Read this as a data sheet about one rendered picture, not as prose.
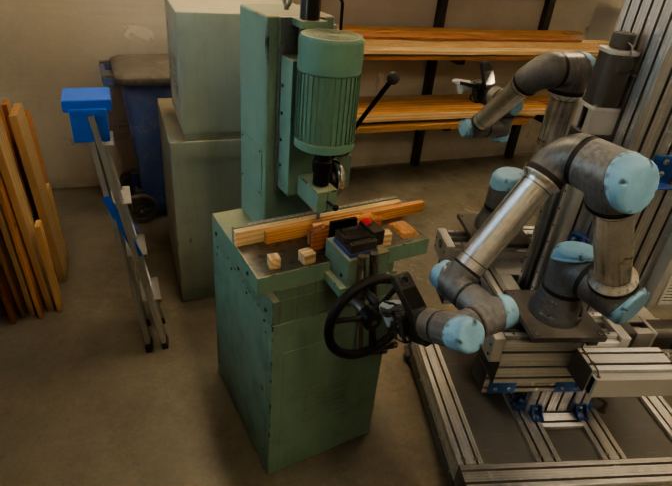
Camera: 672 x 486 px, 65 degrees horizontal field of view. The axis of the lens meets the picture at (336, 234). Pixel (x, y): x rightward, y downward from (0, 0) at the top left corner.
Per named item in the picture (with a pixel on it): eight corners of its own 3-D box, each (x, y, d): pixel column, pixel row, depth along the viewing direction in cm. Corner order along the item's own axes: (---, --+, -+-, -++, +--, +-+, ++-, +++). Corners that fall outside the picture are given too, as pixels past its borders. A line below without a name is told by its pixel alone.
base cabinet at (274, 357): (266, 477, 192) (270, 328, 155) (216, 370, 234) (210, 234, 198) (370, 433, 212) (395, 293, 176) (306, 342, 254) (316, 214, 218)
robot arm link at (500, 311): (490, 276, 120) (452, 291, 116) (526, 305, 112) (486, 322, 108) (484, 302, 125) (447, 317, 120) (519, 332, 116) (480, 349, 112)
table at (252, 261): (269, 316, 140) (270, 299, 137) (231, 257, 162) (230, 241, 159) (445, 268, 168) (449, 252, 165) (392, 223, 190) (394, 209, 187)
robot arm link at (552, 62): (542, 75, 160) (460, 146, 205) (571, 75, 164) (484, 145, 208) (532, 43, 163) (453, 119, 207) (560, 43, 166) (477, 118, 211)
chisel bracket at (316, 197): (316, 218, 159) (317, 193, 154) (296, 198, 169) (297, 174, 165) (337, 214, 162) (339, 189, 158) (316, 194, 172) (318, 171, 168)
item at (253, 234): (235, 247, 157) (235, 232, 154) (233, 243, 158) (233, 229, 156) (399, 213, 184) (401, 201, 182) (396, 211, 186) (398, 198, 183)
